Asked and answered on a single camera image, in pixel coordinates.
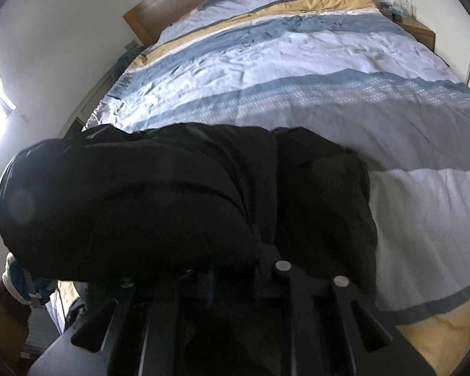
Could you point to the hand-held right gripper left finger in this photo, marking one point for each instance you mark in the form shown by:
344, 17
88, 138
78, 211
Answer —
164, 305

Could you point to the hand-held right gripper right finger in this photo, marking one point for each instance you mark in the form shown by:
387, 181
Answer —
297, 305

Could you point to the black puffer coat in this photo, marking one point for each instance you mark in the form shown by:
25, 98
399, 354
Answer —
141, 196

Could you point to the person's left hand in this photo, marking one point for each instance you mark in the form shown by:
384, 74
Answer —
19, 278

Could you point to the bed with striped duvet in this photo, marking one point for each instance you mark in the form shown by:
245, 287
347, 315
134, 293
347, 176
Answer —
297, 66

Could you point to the dark teal clothing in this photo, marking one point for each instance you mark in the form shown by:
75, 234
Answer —
127, 60

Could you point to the wooden bed headboard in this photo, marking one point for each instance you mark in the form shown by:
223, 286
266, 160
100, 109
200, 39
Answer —
172, 8

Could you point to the wooden nightstand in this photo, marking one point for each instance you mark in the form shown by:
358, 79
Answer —
419, 31

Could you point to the small teal box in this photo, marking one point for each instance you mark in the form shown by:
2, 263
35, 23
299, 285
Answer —
396, 16

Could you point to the clear glass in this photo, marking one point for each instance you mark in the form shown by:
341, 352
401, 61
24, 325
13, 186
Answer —
406, 9

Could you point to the white wardrobe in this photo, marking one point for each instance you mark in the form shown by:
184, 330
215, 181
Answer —
454, 27

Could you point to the wall socket plate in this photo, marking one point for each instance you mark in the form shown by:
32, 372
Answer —
131, 44

